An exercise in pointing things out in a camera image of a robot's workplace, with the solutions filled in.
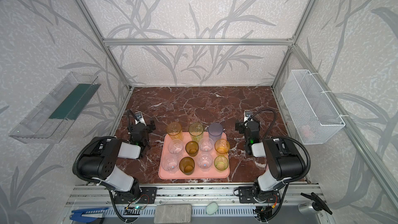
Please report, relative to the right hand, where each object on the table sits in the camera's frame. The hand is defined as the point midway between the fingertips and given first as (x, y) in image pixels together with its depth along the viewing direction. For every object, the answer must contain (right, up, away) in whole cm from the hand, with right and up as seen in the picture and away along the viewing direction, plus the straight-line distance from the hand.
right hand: (247, 114), depth 95 cm
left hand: (-63, 0, -2) cm, 63 cm away
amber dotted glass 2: (-36, -26, -13) cm, 46 cm away
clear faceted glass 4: (-26, -25, -10) cm, 38 cm away
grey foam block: (-39, -41, -28) cm, 63 cm away
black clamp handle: (+18, -31, -36) cm, 51 cm away
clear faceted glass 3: (-25, -17, -7) cm, 31 cm away
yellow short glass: (-16, -18, -8) cm, 25 cm away
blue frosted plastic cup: (-20, -8, -9) cm, 24 cm away
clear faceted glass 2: (-44, -25, -12) cm, 53 cm away
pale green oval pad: (-22, -40, -26) cm, 52 cm away
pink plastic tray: (-29, -30, -15) cm, 45 cm away
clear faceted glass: (-42, -16, -12) cm, 47 cm away
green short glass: (-17, -26, -11) cm, 33 cm away
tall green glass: (-31, -8, -12) cm, 34 cm away
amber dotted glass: (-33, -18, -8) cm, 39 cm away
